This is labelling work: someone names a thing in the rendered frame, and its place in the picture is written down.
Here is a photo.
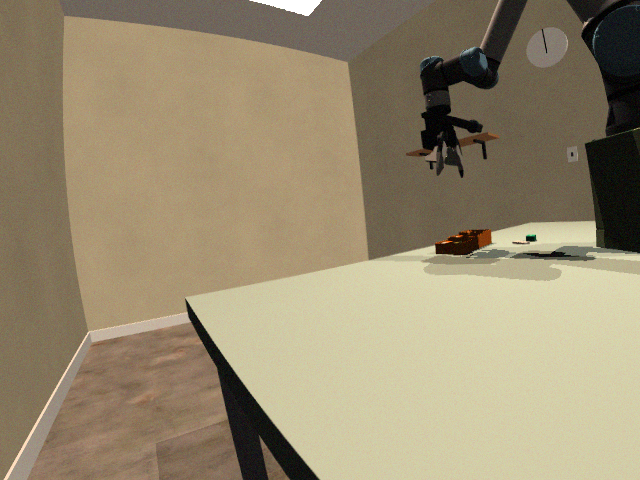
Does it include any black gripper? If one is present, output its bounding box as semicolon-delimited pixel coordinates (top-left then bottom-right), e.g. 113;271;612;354
421;105;464;178

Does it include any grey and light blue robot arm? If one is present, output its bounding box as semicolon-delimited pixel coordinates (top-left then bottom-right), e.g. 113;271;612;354
420;0;640;137

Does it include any orange rack of bins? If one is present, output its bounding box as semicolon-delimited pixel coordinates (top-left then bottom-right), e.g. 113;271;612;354
435;229;492;255

